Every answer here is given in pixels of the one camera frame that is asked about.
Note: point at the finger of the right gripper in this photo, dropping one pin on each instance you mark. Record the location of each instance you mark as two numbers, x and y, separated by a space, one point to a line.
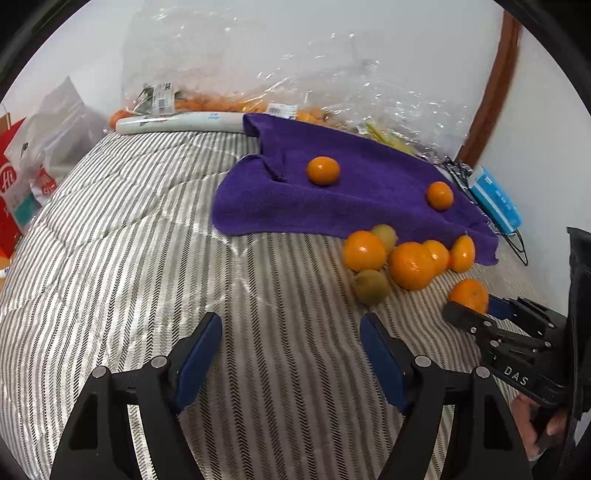
527 314
483 329

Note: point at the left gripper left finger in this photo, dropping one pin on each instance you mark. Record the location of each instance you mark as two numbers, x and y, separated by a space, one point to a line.
97 442

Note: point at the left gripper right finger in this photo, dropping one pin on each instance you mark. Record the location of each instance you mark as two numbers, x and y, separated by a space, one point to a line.
484 442

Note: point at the large orange mandarin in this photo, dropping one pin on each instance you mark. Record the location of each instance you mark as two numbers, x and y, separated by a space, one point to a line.
440 196

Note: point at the person's right hand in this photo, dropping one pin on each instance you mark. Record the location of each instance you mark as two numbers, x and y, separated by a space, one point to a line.
527 413

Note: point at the oval orange kumquat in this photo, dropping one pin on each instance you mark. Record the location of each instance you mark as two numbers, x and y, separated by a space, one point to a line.
462 254

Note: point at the small orange mandarin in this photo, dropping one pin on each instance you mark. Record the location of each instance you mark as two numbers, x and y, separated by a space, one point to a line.
440 255

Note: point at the big central orange mandarin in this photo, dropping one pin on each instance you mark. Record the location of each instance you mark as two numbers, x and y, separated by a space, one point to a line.
411 266

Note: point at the blue tissue pack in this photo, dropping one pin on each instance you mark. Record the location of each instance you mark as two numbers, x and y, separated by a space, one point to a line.
497 203

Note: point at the green kiwi front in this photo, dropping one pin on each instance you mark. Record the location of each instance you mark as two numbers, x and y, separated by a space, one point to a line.
371 287

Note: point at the green kiwi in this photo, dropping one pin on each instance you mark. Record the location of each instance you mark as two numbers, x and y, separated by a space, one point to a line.
387 235
371 287

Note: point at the green kiwi back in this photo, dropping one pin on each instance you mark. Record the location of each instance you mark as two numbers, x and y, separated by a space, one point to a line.
387 235

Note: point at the striped grey mattress cover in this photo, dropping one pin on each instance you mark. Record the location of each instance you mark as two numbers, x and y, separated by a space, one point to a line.
123 261

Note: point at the red paper shopping bag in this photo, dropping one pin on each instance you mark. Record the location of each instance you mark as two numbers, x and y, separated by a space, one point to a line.
13 196

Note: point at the purple towel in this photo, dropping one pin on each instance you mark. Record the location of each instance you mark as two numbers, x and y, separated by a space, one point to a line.
269 191

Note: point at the white plastic bag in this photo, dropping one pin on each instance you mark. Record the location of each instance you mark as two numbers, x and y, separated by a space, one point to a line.
51 142

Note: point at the clear plastic fruit bags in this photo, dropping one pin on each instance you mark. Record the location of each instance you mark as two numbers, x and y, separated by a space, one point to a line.
182 56

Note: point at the white rolled tube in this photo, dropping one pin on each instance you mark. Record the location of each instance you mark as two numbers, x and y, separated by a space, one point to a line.
225 122

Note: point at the brown wooden door frame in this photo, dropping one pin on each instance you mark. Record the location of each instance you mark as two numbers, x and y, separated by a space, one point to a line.
496 91

